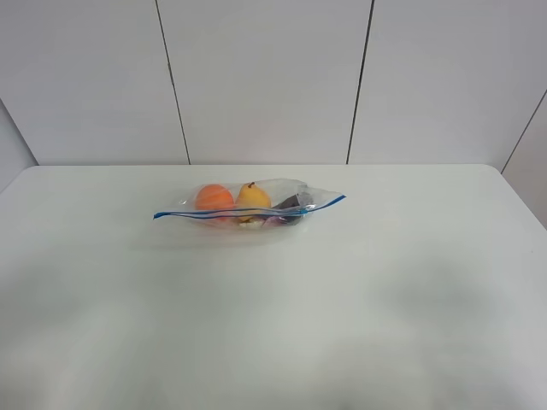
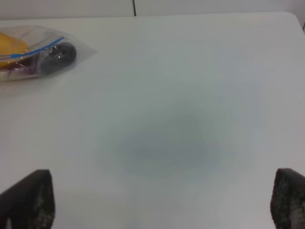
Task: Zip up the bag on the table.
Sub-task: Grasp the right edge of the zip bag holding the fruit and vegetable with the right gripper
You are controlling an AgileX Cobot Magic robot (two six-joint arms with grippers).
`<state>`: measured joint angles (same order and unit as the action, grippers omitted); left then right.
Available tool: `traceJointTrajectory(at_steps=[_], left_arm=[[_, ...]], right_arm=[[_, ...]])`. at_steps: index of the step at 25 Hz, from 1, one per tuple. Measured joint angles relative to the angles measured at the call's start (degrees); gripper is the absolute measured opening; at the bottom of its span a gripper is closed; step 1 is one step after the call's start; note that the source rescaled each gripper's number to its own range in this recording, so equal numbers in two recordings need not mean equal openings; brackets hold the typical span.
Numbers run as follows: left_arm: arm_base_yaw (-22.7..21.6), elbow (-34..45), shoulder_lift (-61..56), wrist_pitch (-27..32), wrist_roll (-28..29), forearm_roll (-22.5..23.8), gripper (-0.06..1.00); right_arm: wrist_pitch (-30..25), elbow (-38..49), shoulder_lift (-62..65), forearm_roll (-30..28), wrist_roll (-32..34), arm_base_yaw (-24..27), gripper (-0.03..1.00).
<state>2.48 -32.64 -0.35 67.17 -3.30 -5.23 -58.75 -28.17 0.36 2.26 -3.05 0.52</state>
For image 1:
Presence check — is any clear zip bag blue seal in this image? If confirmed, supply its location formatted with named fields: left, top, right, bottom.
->
left=153, top=179, right=345, bottom=230

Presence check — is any orange fruit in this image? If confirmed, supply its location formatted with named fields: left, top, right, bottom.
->
left=194, top=184, right=235, bottom=211

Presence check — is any dark purple eggplant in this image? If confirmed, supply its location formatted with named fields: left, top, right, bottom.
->
left=271, top=192, right=313, bottom=226

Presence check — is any yellow pear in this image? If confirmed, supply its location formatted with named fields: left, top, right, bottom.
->
left=235, top=182, right=272, bottom=222

